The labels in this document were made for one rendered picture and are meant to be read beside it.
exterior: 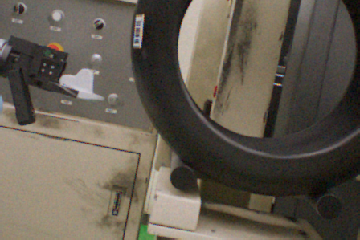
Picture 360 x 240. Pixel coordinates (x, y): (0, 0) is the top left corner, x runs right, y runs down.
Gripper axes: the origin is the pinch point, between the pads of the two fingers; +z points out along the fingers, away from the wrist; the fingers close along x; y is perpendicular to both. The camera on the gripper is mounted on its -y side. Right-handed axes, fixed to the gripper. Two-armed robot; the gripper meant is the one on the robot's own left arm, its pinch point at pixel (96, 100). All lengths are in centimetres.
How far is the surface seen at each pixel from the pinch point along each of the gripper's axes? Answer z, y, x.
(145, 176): 14, -21, 55
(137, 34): 4.5, 14.7, -10.3
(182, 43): 10, 27, 328
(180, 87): 14.9, 8.0, -12.2
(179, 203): 21.5, -12.5, -10.3
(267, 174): 35.1, -2.1, -11.7
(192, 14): 11, 48, 329
